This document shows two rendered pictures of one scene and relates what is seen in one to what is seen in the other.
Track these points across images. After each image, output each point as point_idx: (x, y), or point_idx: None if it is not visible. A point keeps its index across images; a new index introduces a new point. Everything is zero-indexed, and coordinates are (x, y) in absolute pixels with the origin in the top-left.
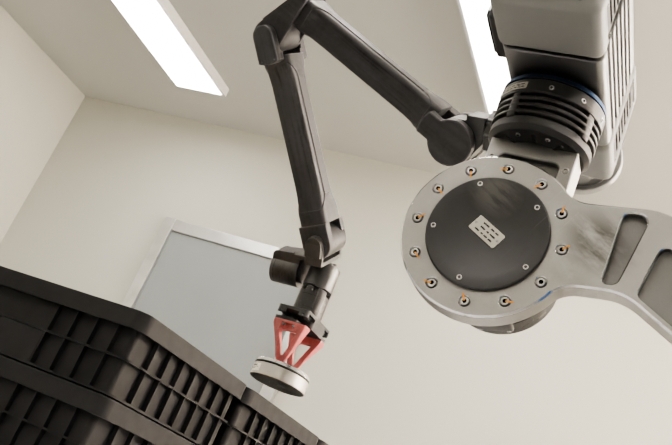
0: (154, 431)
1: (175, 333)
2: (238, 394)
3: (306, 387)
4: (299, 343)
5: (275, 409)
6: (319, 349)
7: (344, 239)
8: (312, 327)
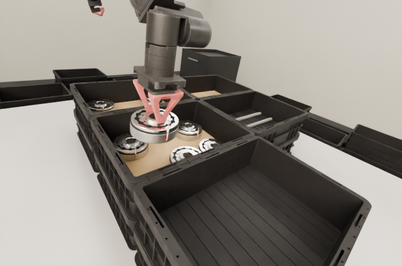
0: (79, 124)
1: (72, 89)
2: (87, 118)
3: (134, 132)
4: (140, 95)
5: (98, 134)
6: (152, 101)
7: None
8: (137, 80)
